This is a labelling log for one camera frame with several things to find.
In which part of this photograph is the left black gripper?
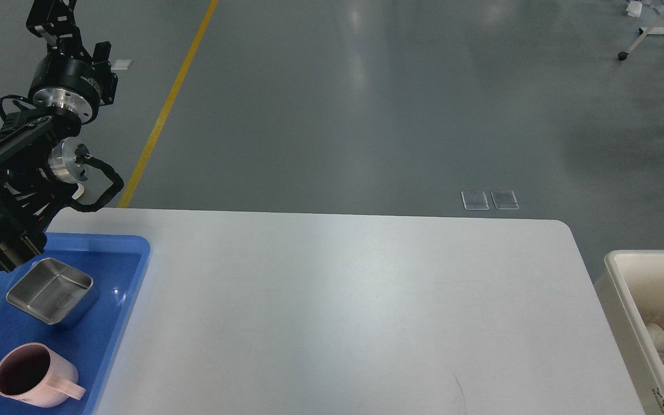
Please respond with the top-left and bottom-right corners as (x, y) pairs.
(26, 1), (118, 123)

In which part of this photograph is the small stainless steel tray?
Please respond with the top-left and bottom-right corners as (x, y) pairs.
(6, 258), (99, 329)

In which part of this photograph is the pink mug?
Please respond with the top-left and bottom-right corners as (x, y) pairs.
(0, 342), (86, 408)

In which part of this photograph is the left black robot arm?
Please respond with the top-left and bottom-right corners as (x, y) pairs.
(0, 1), (125, 271)

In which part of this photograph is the blue plastic tray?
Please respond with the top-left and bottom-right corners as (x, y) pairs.
(0, 233), (150, 414)

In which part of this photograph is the white bin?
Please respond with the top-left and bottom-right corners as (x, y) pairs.
(594, 250), (664, 414)

